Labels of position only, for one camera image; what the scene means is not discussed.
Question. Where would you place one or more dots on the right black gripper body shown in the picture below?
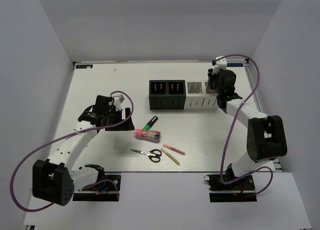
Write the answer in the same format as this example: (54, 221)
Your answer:
(213, 80)

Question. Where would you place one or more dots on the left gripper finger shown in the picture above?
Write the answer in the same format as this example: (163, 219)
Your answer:
(126, 126)
(127, 113)

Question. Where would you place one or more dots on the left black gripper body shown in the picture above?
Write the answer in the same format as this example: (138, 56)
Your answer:
(114, 116)

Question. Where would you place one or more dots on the green cap black highlighter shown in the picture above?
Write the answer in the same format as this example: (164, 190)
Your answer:
(148, 126)

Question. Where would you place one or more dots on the pink cap crayon tube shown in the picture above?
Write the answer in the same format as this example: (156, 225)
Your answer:
(147, 135)

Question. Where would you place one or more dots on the black handled scissors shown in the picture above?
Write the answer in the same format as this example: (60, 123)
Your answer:
(154, 155)

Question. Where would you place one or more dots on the slim yellow highlighter pen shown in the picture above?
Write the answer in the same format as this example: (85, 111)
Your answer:
(170, 156)

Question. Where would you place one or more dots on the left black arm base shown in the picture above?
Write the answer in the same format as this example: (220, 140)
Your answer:
(93, 184)

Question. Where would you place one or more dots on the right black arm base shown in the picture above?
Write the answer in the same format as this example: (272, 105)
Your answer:
(242, 191)

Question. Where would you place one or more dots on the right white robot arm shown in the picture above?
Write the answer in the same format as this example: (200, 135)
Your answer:
(265, 140)

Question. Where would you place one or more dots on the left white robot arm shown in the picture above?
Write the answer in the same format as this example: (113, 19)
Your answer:
(53, 179)

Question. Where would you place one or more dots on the white double pen holder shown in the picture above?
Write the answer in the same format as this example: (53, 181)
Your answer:
(199, 97)

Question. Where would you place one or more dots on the right table logo sticker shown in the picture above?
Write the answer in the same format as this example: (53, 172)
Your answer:
(234, 65)

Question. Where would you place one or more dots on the table logo sticker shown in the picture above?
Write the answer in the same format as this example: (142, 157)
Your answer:
(84, 66)
(234, 65)

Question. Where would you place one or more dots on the black double pen holder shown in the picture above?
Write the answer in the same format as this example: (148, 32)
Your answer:
(167, 94)

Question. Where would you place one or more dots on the left table logo sticker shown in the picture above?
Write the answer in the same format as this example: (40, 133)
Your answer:
(84, 66)

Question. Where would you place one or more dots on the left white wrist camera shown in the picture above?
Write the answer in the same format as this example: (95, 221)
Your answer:
(117, 100)

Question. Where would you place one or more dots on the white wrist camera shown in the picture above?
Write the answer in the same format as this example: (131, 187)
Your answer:
(219, 63)
(117, 100)

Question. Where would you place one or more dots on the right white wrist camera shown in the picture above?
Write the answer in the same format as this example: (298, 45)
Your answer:
(219, 63)

